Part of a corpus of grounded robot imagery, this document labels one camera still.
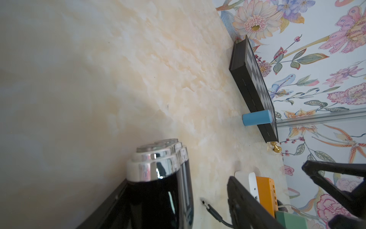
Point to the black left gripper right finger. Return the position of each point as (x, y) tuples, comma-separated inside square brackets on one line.
[(245, 211)]

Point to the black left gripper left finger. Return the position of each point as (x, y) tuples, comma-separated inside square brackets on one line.
[(113, 213)]

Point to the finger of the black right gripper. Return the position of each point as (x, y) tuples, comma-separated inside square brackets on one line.
[(345, 222), (355, 201)]

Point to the black electric shaver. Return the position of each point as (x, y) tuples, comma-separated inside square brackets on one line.
[(160, 189)]

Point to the orange power strip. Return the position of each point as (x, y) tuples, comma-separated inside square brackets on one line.
[(267, 194)]

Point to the white power strip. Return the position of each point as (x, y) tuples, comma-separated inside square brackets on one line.
[(248, 180)]

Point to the green usb charger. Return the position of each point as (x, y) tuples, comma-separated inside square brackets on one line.
[(291, 221)]

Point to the gold chess pawn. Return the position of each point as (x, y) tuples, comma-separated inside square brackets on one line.
[(276, 148)]

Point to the light blue cylinder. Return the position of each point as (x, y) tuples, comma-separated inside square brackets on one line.
[(257, 118)]

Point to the black silver chessboard box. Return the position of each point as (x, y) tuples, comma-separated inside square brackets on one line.
[(245, 71)]

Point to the aluminium frame post right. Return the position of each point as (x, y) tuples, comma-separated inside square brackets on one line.
[(322, 118)]

